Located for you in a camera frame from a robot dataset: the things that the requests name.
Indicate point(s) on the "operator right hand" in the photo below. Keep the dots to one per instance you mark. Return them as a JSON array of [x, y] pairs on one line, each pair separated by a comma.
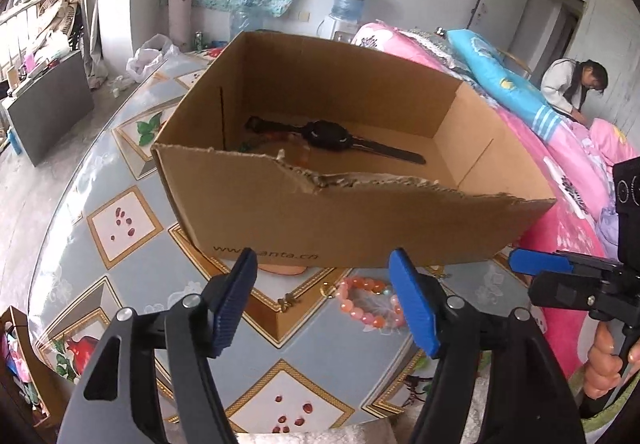
[[603, 367]]

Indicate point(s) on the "pink paper roll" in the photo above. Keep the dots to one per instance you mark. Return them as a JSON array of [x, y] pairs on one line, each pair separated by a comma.
[[179, 23]]

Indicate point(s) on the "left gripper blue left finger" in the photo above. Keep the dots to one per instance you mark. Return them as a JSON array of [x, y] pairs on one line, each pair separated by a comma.
[[116, 398]]

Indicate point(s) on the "brown cardboard box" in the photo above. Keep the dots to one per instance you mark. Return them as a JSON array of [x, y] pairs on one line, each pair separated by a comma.
[[317, 153]]

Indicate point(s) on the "white water dispenser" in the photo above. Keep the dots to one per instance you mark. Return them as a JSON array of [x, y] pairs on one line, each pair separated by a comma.
[[335, 29]]

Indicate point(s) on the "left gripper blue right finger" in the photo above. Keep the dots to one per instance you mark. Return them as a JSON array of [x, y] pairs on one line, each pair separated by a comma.
[[528, 399]]

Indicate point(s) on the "white plastic bag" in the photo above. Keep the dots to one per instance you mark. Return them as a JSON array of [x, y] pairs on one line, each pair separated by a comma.
[[151, 55]]

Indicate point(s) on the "person in white top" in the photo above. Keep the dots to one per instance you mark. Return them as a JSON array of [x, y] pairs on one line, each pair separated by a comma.
[[566, 84]]

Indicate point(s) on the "clear plastic bottle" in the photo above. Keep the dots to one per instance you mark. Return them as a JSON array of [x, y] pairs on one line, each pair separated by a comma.
[[245, 18]]

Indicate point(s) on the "fruit pattern tablecloth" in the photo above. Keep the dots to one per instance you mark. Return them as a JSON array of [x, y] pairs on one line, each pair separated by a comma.
[[317, 347]]

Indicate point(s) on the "pink floral quilt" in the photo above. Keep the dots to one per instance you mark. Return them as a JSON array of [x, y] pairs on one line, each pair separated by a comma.
[[577, 162]]

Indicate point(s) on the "black purple smart watch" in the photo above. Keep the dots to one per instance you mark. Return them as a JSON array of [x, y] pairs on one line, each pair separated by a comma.
[[332, 137]]

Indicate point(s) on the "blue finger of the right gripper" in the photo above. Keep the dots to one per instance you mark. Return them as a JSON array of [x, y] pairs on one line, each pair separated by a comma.
[[532, 263]]

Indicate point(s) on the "blue cartoon pillow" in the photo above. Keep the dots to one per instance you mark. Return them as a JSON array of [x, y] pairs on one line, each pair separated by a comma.
[[509, 89]]

